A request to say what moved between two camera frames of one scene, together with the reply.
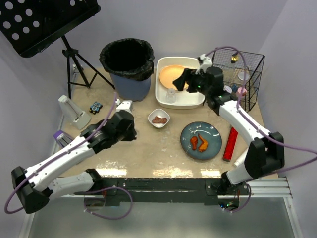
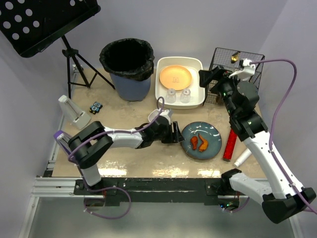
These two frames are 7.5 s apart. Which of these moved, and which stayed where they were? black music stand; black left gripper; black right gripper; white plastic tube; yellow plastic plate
Moved: black right gripper; black left gripper
Stayed: black music stand; white plastic tube; yellow plastic plate
